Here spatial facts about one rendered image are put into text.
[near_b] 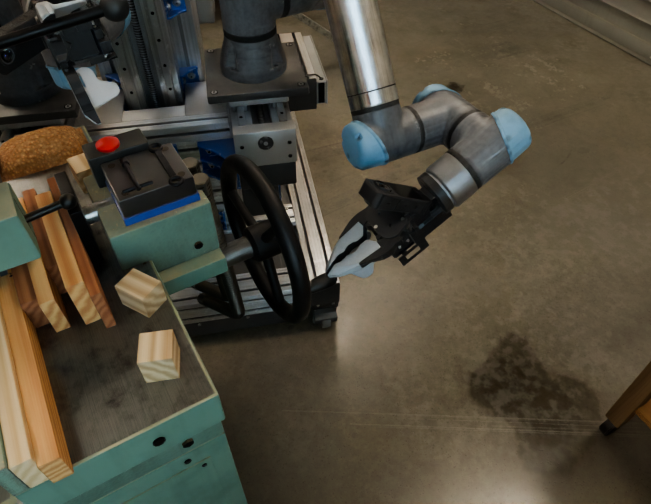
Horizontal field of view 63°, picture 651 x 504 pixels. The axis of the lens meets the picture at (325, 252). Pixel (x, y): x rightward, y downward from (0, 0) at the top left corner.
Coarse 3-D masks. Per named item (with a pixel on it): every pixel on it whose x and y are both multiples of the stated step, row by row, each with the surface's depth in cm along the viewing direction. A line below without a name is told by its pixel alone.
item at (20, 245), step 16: (0, 192) 60; (0, 208) 58; (16, 208) 59; (0, 224) 57; (16, 224) 58; (0, 240) 58; (16, 240) 60; (32, 240) 61; (0, 256) 60; (16, 256) 61; (32, 256) 62
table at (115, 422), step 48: (96, 240) 74; (48, 336) 63; (96, 336) 63; (96, 384) 59; (144, 384) 59; (192, 384) 59; (96, 432) 55; (144, 432) 55; (192, 432) 60; (48, 480) 52; (96, 480) 56
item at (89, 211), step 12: (60, 180) 68; (60, 192) 66; (72, 192) 66; (96, 204) 70; (108, 204) 70; (72, 216) 64; (84, 216) 65; (96, 216) 69; (84, 228) 66; (84, 240) 67; (96, 252) 69
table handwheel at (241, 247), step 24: (240, 168) 77; (264, 192) 73; (240, 216) 96; (288, 216) 74; (240, 240) 84; (264, 240) 82; (288, 240) 73; (264, 264) 88; (288, 264) 74; (264, 288) 95; (288, 312) 85
